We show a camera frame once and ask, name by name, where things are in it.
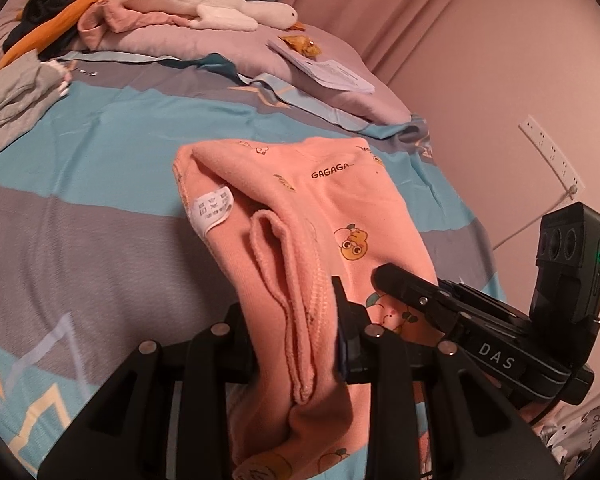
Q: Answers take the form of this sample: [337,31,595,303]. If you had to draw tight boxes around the beige pink cloth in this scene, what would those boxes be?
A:
[77,0,196,48]

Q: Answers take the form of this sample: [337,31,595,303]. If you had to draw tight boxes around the grey folded clothes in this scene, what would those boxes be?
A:
[0,50,71,161]

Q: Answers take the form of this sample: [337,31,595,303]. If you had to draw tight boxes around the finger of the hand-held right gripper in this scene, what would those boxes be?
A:
[437,279,528,323]
[370,262,465,345]

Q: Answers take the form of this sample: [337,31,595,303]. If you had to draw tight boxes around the orange cloth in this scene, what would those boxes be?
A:
[0,0,103,72]

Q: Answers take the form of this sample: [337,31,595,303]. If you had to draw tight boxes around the white power strip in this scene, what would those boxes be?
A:
[519,115,586,193]

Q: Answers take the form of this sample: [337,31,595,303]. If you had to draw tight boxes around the small white cloth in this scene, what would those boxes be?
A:
[42,57,73,98]

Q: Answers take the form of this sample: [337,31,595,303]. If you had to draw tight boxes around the white cable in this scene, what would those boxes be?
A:
[490,185,579,252]

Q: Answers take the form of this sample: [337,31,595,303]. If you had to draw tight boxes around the white printed cloth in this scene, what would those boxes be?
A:
[532,380,600,471]

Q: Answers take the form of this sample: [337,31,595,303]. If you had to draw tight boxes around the stack of white papers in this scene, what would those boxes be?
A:
[267,37,376,95]

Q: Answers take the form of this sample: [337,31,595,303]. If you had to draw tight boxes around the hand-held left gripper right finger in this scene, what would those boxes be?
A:
[331,277,566,480]

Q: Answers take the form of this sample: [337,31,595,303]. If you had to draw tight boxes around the lilac duvet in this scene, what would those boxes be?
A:
[0,0,413,126]

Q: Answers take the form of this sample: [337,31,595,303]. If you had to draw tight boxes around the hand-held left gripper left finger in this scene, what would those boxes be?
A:
[37,304,261,480]

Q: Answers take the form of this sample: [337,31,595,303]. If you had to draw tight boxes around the pink curtain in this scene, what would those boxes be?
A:
[275,0,476,86]

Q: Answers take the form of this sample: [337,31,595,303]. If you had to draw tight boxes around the yellow crumpled wrapper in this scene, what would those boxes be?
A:
[278,34,323,58]

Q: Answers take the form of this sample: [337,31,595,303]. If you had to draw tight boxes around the dark navy cloth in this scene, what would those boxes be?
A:
[2,0,81,56]

